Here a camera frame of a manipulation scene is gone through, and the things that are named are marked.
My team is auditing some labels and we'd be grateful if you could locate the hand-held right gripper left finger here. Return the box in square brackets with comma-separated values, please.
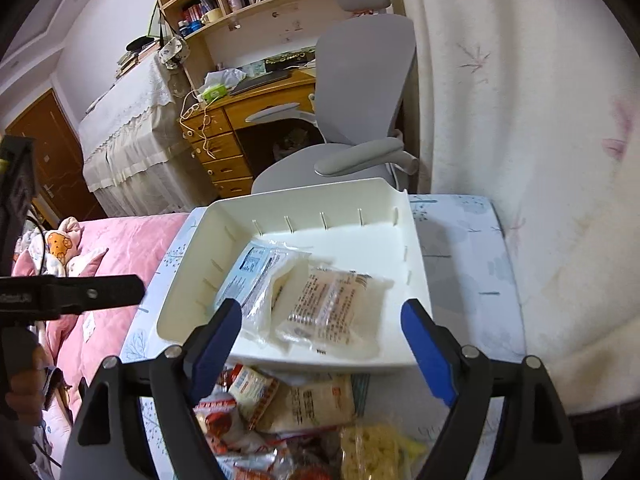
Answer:
[60, 299, 243, 480]

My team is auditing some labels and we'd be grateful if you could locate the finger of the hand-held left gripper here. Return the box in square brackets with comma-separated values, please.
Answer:
[35, 274, 147, 319]

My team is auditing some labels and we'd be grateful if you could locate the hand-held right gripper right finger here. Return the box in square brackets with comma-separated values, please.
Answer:
[400, 299, 583, 480]

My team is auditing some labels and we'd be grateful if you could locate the white barcode snack packet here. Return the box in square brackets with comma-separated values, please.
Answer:
[226, 364, 280, 431]

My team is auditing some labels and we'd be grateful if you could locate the red white snack packet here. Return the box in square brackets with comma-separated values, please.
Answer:
[194, 392, 268, 456]

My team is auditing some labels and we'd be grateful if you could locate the blue label clear packet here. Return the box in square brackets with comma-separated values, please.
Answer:
[215, 242, 311, 348]

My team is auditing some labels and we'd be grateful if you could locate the clear rice cake packet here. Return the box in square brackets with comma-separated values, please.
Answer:
[272, 262, 396, 358]

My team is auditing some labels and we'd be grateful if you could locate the yellow crispy noodle packet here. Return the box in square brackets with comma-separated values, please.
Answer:
[340, 422, 428, 480]

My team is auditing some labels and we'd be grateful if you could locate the beige snack packet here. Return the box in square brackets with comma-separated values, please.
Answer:
[256, 376, 357, 435]

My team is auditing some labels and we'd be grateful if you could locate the white plastic tray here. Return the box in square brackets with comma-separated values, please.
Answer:
[156, 177, 435, 376]

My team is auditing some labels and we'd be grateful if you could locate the person's left hand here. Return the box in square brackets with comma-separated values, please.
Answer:
[5, 342, 53, 428]

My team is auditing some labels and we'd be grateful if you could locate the brown wooden door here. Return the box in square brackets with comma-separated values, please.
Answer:
[5, 89, 108, 231]

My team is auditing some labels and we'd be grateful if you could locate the pink cartoon plush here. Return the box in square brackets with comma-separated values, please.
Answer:
[30, 217, 108, 278]

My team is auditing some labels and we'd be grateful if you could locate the tree print tablecloth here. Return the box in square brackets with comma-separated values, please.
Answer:
[120, 192, 526, 480]

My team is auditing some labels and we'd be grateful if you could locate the lace covered cabinet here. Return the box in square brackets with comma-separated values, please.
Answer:
[77, 52, 211, 216]

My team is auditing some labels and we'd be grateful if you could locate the stack of books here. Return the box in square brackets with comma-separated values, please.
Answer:
[116, 35, 161, 78]

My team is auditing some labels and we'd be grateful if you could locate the wooden desk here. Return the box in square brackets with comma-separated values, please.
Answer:
[180, 67, 321, 198]

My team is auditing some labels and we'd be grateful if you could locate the patterned fabric bag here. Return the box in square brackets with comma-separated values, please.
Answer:
[157, 35, 193, 68]

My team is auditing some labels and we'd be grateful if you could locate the grey crumpled bag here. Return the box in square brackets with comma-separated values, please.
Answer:
[272, 127, 313, 161]

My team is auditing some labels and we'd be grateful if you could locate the white plastic bag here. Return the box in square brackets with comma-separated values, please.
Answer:
[202, 67, 248, 93]

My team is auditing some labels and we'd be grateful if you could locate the row of small books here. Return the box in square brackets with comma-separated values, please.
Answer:
[181, 0, 218, 22]

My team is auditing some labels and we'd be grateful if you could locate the white floral curtain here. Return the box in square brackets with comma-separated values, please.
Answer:
[390, 0, 640, 416]

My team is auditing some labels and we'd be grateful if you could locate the dark desk pad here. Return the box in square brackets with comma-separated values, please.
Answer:
[230, 71, 293, 97]

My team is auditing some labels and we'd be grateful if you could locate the grey office chair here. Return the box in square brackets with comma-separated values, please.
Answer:
[245, 0, 421, 196]

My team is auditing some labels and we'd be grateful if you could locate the dark green banner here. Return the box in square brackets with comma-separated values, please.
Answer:
[262, 47, 318, 72]

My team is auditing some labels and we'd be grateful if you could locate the wooden bookshelf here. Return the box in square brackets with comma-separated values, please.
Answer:
[145, 0, 391, 91]

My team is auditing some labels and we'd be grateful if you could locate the black cable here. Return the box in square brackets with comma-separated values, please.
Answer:
[22, 210, 66, 281]

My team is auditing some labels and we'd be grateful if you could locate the white cable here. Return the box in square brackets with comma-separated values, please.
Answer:
[179, 90, 221, 158]

